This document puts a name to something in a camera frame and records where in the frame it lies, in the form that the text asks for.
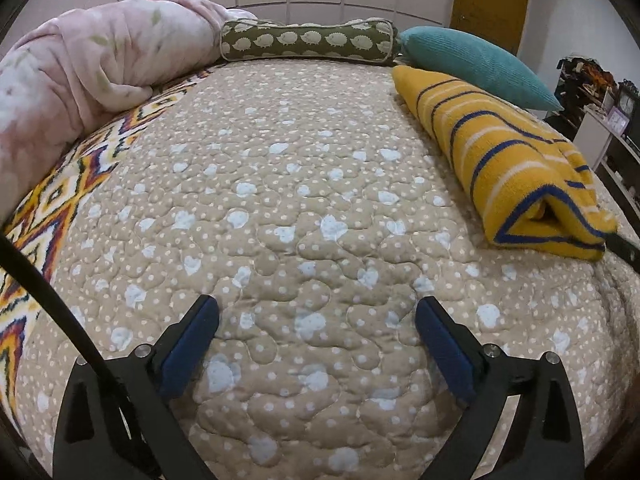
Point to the beige heart quilted bedspread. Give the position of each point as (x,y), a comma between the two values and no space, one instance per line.
(305,198)

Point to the shelf with piled clothes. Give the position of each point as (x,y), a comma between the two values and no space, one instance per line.
(582,81)

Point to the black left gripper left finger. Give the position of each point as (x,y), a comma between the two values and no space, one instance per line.
(130,432)

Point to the yellow blue striped sweater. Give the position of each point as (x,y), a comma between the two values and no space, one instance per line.
(530,186)

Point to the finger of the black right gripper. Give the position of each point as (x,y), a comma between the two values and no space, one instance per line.
(624,249)

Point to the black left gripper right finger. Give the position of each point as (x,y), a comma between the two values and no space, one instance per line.
(544,440)

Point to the olive hedgehog bolster pillow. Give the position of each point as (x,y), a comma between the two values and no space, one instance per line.
(366,40)

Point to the white tv cabinet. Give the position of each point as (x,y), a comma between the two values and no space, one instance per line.
(613,159)

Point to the pink floral fleece blanket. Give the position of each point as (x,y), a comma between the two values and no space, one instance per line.
(76,72)

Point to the colourful geometric patterned blanket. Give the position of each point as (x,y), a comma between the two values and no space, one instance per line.
(41,222)

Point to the purple square clock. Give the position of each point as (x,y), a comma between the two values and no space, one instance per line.
(617,121)

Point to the teal knitted pillow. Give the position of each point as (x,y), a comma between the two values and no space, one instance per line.
(478,62)

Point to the dark ornate table clock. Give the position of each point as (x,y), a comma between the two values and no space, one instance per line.
(627,98)

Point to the pink rounded headboard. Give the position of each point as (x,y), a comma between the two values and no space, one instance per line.
(36,12)

